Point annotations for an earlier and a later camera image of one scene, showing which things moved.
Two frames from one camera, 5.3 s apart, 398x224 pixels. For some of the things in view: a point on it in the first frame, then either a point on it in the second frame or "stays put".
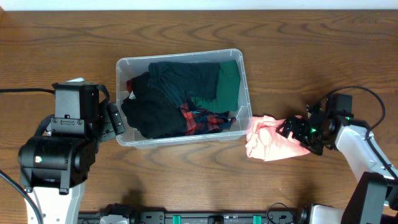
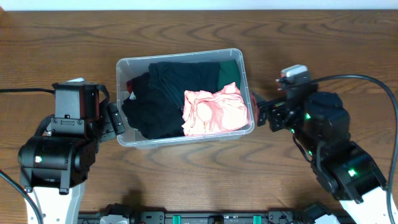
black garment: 150,113 stays put
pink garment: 263,140 -> 204,112
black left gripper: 109,122 stays put
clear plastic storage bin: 178,98 stays put
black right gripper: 300,123 -> 284,110
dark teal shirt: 181,81 stays put
